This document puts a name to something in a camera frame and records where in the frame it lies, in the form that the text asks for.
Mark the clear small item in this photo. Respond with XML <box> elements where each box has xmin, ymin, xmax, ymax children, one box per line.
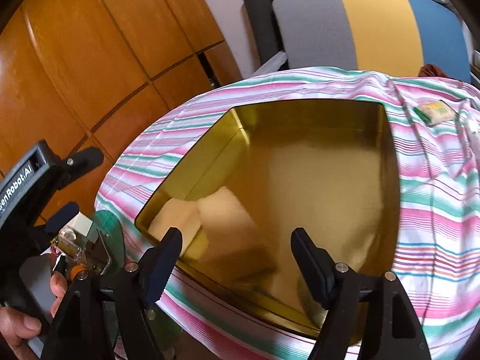
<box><xmin>51</xmin><ymin>212</ymin><xmax>112</xmax><ymax>280</ymax></box>

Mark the green yellow cracker packet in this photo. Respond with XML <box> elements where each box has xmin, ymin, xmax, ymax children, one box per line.
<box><xmin>413</xmin><ymin>101</ymin><xmax>456</xmax><ymax>127</ymax></box>

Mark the person's left hand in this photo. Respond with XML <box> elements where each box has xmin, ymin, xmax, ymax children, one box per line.
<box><xmin>1</xmin><ymin>271</ymin><xmax>68</xmax><ymax>360</ymax></box>

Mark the striped pink green cloth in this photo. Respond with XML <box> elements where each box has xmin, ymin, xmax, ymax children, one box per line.
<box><xmin>94</xmin><ymin>67</ymin><xmax>479</xmax><ymax>359</ymax></box>

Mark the wooden wardrobe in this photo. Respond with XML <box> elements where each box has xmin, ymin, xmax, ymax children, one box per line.
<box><xmin>1</xmin><ymin>0</ymin><xmax>241</xmax><ymax>222</ymax></box>

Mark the gold metal tin box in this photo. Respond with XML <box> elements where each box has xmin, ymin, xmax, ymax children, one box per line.
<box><xmin>135</xmin><ymin>99</ymin><xmax>400</xmax><ymax>337</ymax></box>

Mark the black rolled mat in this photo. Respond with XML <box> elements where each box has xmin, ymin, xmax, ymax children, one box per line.
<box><xmin>243</xmin><ymin>0</ymin><xmax>289</xmax><ymax>74</ymax></box>

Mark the grey yellow blue chair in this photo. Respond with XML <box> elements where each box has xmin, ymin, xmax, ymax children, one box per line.
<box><xmin>272</xmin><ymin>0</ymin><xmax>470</xmax><ymax>82</ymax></box>

